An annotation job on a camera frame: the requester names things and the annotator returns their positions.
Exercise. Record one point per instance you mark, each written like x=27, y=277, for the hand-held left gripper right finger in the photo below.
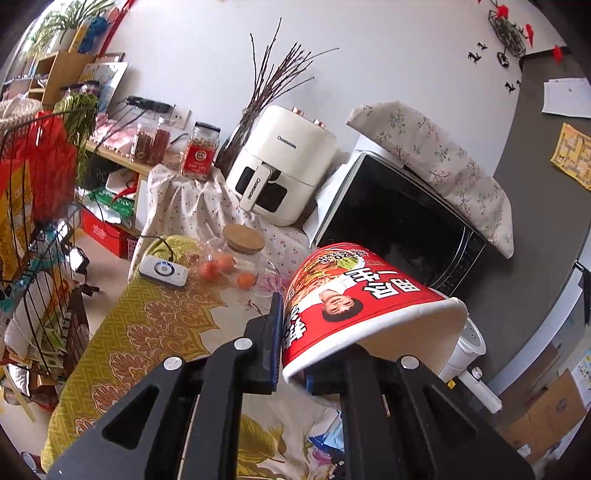
x=332, y=382

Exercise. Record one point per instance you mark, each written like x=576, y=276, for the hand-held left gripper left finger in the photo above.
x=277, y=341

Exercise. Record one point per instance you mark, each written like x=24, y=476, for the blue snack packet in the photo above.
x=328, y=443

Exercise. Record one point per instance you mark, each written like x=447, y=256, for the red instant noodle cup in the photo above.
x=369, y=295

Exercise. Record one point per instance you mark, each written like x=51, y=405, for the tangerine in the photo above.
x=207, y=272
x=246, y=280
x=225, y=264

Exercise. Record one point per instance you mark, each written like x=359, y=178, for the glass jar with wooden lid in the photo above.
x=244, y=237

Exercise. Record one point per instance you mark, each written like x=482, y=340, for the white remote device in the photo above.
x=164, y=272

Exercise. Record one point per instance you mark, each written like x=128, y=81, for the white electric pot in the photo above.
x=466, y=350

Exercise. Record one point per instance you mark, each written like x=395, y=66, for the floral tablecloth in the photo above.
x=138, y=323

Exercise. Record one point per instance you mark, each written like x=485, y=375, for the small flower print cloth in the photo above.
x=194, y=203

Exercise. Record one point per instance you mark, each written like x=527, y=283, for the black microwave oven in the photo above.
x=392, y=212

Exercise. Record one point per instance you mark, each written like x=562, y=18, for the white air fryer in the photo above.
x=286, y=157

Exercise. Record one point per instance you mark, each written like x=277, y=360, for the vase with dry twigs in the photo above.
x=231, y=147

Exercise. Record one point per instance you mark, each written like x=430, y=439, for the red label jar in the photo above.
x=198, y=157

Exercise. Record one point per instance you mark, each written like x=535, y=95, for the red box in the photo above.
x=104, y=233

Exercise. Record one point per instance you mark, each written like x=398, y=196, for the brown cardboard box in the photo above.
x=549, y=415

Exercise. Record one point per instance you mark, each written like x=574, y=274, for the red spice jar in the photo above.
x=160, y=143
x=141, y=145

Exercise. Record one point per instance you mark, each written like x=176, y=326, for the wooden shelf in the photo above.
x=124, y=161

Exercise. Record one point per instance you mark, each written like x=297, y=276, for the floral cover cloth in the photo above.
x=438, y=157

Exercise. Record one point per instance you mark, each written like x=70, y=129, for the blue printed box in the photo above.
x=582, y=371

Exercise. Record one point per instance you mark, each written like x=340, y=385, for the grey refrigerator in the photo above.
x=531, y=207

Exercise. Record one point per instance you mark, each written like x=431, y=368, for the black power strip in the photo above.
x=147, y=103

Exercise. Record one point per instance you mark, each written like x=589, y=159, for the red bag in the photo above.
x=51, y=170

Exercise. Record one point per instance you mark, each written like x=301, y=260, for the yellow snack bag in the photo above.
x=16, y=221

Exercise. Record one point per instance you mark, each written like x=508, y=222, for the green vegetable bunch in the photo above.
x=81, y=120

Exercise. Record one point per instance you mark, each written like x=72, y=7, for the yellow note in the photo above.
x=572, y=154

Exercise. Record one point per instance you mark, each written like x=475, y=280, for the woven basket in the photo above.
x=18, y=113

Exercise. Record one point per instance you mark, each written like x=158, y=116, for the blue toy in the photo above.
x=94, y=32

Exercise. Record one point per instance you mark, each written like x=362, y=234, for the white paper sheet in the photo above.
x=565, y=97

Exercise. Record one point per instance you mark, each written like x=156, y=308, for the green potted plant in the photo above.
x=69, y=18

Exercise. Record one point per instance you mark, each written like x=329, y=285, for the white wall socket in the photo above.
x=181, y=117

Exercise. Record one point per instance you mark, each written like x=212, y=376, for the picture frame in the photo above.
x=104, y=85

